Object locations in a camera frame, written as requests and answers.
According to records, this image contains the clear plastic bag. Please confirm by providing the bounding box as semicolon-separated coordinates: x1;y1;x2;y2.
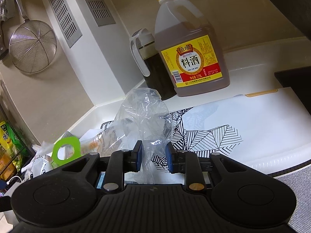
99;88;174;184

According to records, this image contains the green plastic ring tag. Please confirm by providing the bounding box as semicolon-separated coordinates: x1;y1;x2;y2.
52;136;81;166

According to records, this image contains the white cartoon printed wrapper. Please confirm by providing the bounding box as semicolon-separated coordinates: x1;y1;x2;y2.
22;155;58;181

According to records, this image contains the white patterned cutting board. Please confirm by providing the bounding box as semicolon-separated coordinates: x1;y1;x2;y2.
100;87;311;175

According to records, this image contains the cooking wine jug yellow cap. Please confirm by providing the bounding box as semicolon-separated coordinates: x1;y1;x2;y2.
155;0;230;97

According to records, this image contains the dark soy sauce bottle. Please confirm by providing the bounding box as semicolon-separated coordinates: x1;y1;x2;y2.
130;28;176;100

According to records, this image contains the grey textured mat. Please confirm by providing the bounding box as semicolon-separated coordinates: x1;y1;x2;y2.
276;165;311;233

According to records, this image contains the black stove top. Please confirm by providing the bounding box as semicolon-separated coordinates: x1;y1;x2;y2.
274;66;311;114

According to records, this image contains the metal mesh strainer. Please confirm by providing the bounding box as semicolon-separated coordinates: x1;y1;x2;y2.
9;0;57;74

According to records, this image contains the grey vent grille right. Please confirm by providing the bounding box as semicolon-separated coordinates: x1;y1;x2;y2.
85;0;115;26

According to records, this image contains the grey vent grille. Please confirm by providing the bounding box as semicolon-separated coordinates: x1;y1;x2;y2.
85;0;115;26
49;0;82;48

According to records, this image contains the grey vent grille left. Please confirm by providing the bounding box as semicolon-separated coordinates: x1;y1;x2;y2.
49;0;82;48

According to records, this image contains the black range hood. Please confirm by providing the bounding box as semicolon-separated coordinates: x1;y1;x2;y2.
270;0;311;40

